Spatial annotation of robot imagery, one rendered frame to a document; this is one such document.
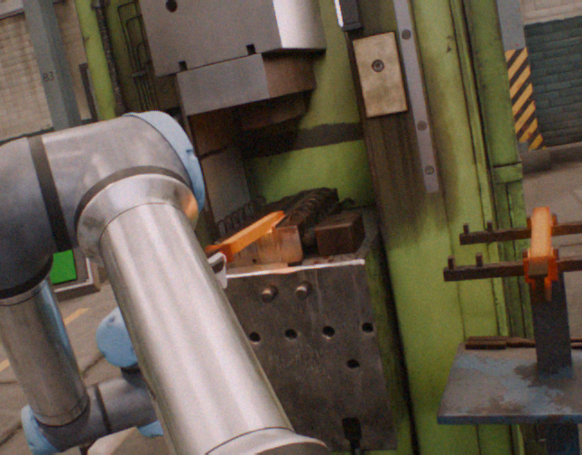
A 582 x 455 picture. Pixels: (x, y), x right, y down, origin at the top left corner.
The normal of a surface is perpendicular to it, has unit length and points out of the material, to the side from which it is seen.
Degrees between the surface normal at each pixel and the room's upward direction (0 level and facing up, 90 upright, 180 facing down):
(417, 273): 90
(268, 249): 90
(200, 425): 45
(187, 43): 90
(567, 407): 0
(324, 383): 90
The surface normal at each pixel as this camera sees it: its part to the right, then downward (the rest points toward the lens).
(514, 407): -0.20, -0.96
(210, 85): -0.28, 0.25
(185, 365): -0.30, -0.55
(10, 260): 0.28, 0.74
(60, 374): 0.76, 0.48
